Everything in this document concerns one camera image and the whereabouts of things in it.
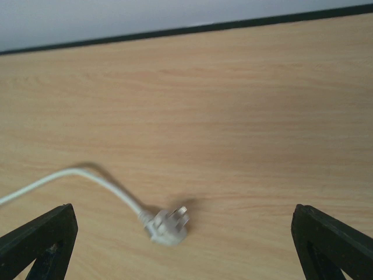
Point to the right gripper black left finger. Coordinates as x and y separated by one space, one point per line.
46 242

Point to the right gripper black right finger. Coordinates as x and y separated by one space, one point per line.
328 248

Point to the white power strip cable plug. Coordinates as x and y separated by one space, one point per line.
166 228

